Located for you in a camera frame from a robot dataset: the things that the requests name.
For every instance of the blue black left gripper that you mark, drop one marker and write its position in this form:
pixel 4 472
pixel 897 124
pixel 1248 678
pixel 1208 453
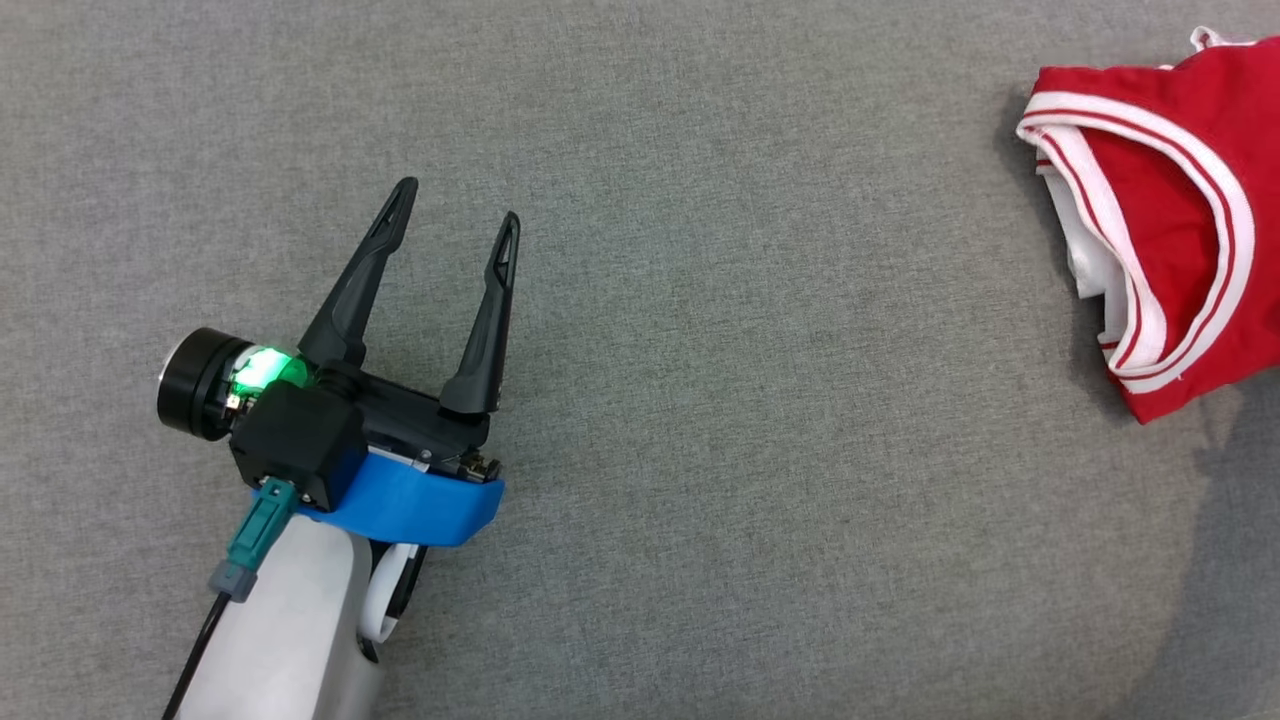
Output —
pixel 420 500

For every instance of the red white basketball jersey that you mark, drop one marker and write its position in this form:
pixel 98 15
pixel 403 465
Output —
pixel 1150 190

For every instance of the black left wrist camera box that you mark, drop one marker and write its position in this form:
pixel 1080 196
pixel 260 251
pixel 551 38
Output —
pixel 300 445

